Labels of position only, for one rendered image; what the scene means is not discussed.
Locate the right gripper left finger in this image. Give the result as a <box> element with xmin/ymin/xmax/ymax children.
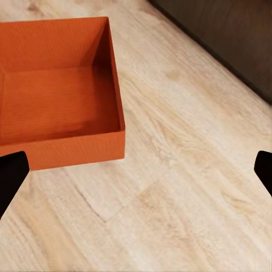
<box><xmin>0</xmin><ymin>151</ymin><xmax>29</xmax><ymax>219</ymax></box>

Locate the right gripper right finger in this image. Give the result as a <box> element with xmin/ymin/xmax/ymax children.
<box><xmin>254</xmin><ymin>151</ymin><xmax>272</xmax><ymax>196</ymax></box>

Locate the storage box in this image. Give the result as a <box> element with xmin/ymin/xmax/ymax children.
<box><xmin>0</xmin><ymin>16</ymin><xmax>126</xmax><ymax>169</ymax></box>

